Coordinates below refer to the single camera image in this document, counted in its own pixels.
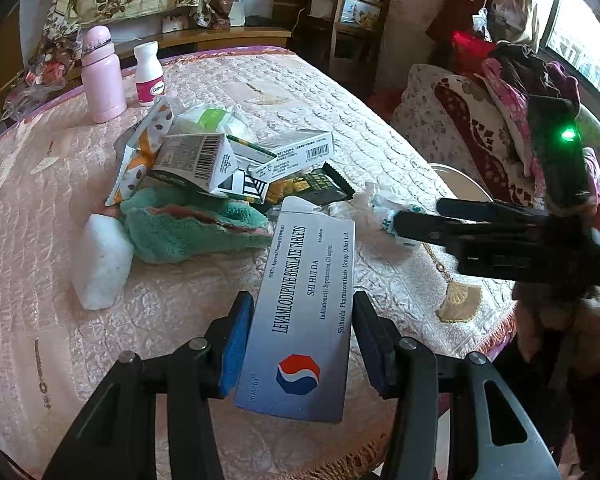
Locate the white snack packet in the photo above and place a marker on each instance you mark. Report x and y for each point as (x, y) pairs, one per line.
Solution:
(140, 150)

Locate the green towel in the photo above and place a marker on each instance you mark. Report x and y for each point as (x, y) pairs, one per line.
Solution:
(180, 230)

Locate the white green medicine box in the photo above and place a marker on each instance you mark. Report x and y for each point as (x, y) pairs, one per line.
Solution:
(300, 152)

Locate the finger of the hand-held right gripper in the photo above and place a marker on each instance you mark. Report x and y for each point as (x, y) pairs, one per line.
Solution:
(425, 227)
(480, 210)

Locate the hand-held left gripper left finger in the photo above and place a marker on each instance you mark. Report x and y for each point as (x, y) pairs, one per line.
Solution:
(232, 350)

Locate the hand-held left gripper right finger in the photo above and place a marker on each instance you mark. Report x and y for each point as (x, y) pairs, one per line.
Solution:
(371, 347)

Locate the white green plastic pack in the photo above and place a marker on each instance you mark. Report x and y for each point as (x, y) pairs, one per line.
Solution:
(210, 120)

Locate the white round bin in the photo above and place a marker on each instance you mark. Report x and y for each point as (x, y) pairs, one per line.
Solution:
(460, 182)

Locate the crumpled white green wrapper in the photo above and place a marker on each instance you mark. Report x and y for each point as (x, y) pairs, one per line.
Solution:
(387, 215)

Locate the black snack wrapper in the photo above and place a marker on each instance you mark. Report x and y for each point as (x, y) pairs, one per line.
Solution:
(310, 185)

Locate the window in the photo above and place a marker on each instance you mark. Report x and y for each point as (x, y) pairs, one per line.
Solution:
(585, 45)

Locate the wooden chair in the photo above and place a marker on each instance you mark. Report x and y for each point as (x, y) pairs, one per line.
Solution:
(337, 35)

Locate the wooden cabinet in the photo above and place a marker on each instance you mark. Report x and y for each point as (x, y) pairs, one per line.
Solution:
(220, 40)

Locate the red cloth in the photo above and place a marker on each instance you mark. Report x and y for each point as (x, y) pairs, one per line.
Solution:
(470, 42)

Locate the pink quilted tablecloth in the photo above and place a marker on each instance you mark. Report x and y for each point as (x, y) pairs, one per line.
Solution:
(55, 185)

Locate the printed box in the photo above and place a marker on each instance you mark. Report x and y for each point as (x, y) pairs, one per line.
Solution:
(360, 10)

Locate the white pill bottle pink label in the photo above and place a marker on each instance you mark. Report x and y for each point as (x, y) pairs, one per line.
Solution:
(149, 77)

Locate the black white striped box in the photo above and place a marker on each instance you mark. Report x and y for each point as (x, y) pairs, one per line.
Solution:
(240, 185)

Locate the silver medicine box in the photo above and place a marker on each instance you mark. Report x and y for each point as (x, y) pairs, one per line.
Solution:
(300, 310)

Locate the pink dotted quilt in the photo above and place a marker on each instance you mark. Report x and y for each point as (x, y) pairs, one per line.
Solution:
(510, 100)

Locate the white foam block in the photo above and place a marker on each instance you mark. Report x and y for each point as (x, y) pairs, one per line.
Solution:
(102, 265)

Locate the green white barcode box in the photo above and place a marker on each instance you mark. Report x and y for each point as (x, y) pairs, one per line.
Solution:
(195, 162)

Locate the pink thermos bottle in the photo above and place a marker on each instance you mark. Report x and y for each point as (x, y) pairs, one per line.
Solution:
(102, 75)

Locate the person's right hand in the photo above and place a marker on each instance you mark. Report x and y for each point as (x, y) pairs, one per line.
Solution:
(595, 330)

